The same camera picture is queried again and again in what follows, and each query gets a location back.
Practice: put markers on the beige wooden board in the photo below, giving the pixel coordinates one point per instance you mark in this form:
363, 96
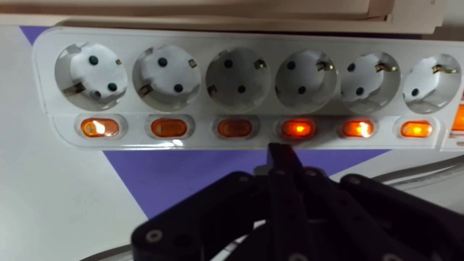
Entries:
217, 14

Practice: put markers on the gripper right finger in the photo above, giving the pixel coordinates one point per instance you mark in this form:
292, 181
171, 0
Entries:
366, 217

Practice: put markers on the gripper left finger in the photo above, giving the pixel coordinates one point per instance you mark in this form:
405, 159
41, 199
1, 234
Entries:
203, 214

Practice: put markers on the white power strip orange switches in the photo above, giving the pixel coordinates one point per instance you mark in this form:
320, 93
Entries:
203, 40

